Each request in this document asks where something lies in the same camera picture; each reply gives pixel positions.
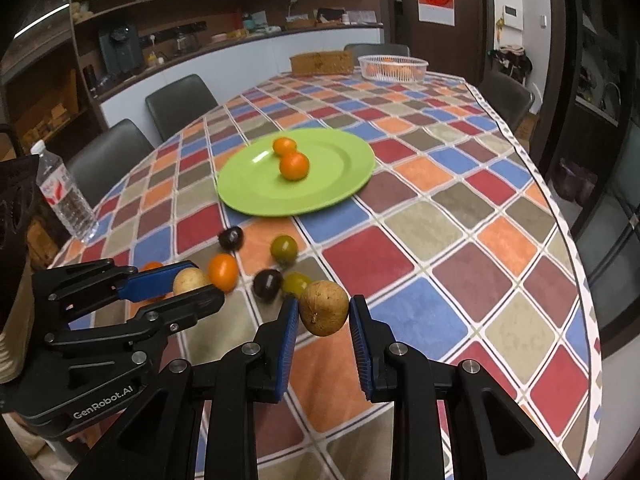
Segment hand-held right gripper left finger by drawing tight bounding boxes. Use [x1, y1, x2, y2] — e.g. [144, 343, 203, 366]
[65, 295, 301, 480]

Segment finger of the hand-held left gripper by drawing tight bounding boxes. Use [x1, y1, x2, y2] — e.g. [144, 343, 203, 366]
[32, 258, 199, 321]
[44, 285, 226, 376]

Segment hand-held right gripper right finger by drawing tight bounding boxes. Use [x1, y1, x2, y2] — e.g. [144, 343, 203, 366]
[348, 295, 581, 480]

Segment pale yellow round fruit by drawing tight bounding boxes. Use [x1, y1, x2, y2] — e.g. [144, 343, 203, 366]
[172, 267, 210, 297]

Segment oval orange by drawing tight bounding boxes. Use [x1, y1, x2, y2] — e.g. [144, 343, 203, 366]
[208, 253, 240, 292]

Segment brown round fruit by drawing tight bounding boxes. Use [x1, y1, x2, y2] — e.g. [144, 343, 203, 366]
[299, 280, 350, 337]

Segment green tomato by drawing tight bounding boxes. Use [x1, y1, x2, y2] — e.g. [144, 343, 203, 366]
[270, 235, 299, 264]
[282, 272, 313, 298]

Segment dark purple plum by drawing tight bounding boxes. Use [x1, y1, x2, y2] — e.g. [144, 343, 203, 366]
[217, 226, 245, 252]
[252, 269, 284, 302]

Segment green plate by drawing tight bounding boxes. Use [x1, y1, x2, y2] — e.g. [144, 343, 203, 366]
[215, 127, 377, 218]

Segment beige ribbed object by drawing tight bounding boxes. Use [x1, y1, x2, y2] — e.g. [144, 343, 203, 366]
[0, 260, 34, 386]

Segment clear plastic water bottle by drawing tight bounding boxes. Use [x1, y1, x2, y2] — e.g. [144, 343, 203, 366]
[30, 141, 100, 245]

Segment grey dining chair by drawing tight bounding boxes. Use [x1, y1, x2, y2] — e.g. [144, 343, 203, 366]
[145, 74, 220, 142]
[67, 119, 156, 206]
[480, 69, 536, 133]
[344, 43, 411, 67]

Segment large orange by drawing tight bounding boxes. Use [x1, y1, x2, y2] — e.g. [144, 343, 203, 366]
[278, 151, 310, 182]

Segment black water dispenser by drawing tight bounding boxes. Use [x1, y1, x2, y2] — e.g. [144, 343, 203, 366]
[98, 25, 146, 75]

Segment white counter cabinet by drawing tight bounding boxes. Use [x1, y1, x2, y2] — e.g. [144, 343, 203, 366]
[95, 25, 386, 126]

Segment brown wicker box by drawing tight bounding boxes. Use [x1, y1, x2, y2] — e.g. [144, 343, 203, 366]
[290, 51, 353, 77]

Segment dark trash bin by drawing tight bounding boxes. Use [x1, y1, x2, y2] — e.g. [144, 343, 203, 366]
[552, 157, 598, 203]

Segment glass sliding door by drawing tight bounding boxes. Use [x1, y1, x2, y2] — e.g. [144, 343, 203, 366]
[570, 120, 640, 331]

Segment white plastic basket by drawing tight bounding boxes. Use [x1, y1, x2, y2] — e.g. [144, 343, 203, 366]
[357, 55, 430, 82]

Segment cardboard box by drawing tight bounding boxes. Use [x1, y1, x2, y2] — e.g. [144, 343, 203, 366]
[515, 112, 541, 141]

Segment dark hanging bags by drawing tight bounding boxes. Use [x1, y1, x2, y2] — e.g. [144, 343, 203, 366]
[492, 45, 533, 86]

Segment dark brown door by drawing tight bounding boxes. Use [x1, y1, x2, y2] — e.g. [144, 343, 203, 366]
[380, 0, 488, 86]

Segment metal faucet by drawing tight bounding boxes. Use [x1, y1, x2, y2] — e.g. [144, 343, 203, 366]
[600, 82, 623, 111]

